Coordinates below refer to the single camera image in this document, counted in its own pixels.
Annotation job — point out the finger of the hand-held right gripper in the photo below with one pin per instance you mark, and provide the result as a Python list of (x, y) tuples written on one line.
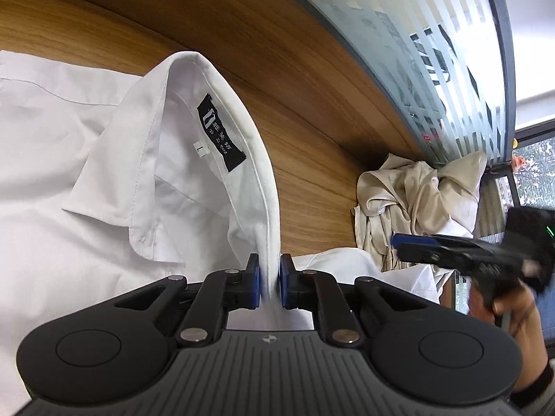
[(416, 242)]

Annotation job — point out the crumpled beige garment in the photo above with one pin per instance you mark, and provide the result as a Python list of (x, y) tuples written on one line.
[(416, 199)]

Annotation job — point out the person's right hand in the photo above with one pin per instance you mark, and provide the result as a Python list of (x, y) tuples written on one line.
[(520, 316)]

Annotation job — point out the frosted striped glass partition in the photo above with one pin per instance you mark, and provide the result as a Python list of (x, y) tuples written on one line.
[(390, 30)]

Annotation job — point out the white dress shirt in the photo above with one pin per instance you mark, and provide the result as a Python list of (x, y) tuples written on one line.
[(108, 173)]

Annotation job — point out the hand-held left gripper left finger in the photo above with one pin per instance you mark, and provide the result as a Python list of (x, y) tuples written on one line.
[(256, 285)]

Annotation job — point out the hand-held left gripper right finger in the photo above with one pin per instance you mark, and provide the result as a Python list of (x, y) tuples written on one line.
[(284, 285)]

